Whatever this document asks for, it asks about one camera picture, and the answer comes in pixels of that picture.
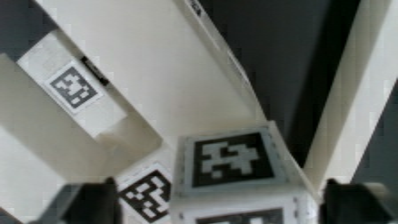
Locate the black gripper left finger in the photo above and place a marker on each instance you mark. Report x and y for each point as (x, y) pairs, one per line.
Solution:
(84, 205)

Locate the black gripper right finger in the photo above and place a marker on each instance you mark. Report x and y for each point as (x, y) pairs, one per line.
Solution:
(360, 203)

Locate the white chair back frame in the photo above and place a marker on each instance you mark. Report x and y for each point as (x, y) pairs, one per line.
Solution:
(161, 60)

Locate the white tagged chair nut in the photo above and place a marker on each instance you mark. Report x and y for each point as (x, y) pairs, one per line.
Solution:
(145, 184)

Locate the white tagged chair leg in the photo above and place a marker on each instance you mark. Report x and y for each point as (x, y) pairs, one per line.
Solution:
(54, 66)

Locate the white U-shaped fence frame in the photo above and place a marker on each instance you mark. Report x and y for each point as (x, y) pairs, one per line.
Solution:
(367, 76)

